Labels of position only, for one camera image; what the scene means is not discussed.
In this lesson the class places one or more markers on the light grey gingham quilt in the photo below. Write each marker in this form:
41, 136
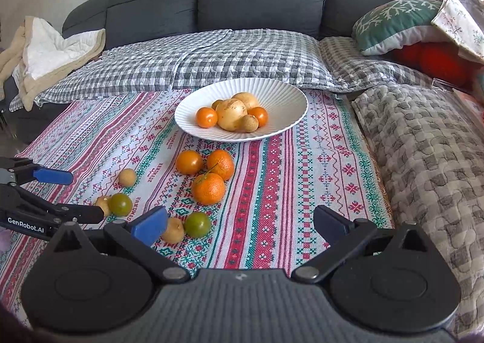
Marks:
227, 59

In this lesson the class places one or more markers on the striped embroidered tablecloth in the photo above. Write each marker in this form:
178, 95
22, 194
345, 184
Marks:
287, 195

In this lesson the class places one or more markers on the green tomato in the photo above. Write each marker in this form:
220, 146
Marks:
197, 224
120, 204

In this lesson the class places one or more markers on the quilted grey checked blanket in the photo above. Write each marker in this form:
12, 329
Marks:
416, 146

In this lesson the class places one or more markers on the white and beige blanket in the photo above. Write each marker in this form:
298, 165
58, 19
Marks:
45, 52

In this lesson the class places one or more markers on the green snowflake pillow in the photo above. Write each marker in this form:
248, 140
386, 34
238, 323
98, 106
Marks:
389, 25

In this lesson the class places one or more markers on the small-check grey seat pad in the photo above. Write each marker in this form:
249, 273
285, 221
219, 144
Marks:
363, 67

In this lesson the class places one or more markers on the tangerine with green stem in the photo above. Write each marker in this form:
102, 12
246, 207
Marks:
208, 188

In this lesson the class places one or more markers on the small orange tomato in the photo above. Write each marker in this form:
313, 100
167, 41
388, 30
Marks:
216, 103

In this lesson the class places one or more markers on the pink book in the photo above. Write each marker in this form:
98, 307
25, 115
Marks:
469, 101

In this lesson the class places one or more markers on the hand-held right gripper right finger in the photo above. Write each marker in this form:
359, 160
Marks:
332, 224

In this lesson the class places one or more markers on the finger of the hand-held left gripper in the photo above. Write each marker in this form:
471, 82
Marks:
87, 214
53, 176

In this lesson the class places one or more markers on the pink cloth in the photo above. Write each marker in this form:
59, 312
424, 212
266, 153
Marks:
3, 243

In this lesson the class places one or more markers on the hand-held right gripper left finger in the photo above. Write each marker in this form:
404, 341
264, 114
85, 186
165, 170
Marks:
151, 225

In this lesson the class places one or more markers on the white floral cloth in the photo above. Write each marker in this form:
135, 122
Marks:
457, 21

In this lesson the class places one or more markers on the large yellow round fruit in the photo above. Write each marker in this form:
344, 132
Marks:
247, 100

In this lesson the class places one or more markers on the white ribbed plate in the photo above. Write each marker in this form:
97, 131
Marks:
279, 108

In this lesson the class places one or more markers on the red plush cushion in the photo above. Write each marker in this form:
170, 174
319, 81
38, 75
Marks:
435, 59

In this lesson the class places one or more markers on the spotted large yellow fruit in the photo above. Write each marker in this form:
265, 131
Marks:
231, 114

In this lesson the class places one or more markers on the clear plastic case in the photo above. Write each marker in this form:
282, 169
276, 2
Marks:
440, 83

